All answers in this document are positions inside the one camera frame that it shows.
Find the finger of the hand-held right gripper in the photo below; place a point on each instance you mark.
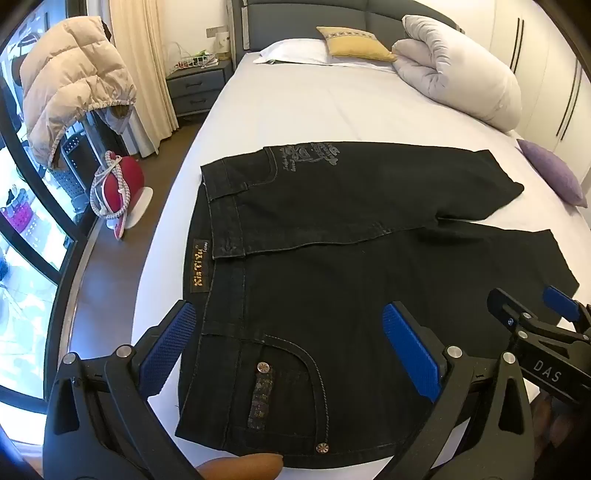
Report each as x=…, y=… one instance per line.
x=561, y=302
x=503, y=305

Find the black perforated chair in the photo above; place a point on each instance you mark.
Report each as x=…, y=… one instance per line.
x=76, y=157

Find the white pillow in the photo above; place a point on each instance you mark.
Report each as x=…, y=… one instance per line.
x=291, y=50

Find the cream curtain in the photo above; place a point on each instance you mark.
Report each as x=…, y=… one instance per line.
x=138, y=55

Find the yellow cushion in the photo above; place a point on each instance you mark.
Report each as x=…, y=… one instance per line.
x=355, y=46

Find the red rounded stand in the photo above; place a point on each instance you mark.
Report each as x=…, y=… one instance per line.
x=131, y=175

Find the rolled white duvet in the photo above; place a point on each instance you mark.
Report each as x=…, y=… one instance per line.
x=461, y=78

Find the grey padded headboard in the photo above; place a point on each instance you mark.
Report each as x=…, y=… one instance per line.
x=300, y=23

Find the large window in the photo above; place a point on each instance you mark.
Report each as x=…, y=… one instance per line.
x=27, y=277

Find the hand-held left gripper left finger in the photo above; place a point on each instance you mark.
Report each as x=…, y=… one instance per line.
x=166, y=350

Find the wall outlet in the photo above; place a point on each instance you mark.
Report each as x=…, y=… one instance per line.
x=213, y=31

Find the white wardrobe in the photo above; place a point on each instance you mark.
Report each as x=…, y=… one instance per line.
x=545, y=69

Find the beige puffer jacket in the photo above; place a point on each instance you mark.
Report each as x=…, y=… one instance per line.
x=69, y=83

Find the person's left hand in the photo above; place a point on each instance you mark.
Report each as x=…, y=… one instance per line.
x=249, y=475

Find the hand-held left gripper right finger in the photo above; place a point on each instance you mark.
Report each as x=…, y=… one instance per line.
x=411, y=350

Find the person's right hand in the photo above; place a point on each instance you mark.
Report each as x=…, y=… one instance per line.
x=554, y=434

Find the purple cushion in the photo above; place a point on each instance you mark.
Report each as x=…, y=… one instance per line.
x=554, y=170

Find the white bedside lamp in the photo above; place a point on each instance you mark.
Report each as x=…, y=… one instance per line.
x=224, y=44

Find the bed with white sheet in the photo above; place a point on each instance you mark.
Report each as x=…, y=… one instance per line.
x=323, y=115

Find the grey nightstand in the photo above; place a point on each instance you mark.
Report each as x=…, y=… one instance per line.
x=194, y=92

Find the black denim pants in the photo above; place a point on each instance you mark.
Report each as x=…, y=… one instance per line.
x=323, y=277

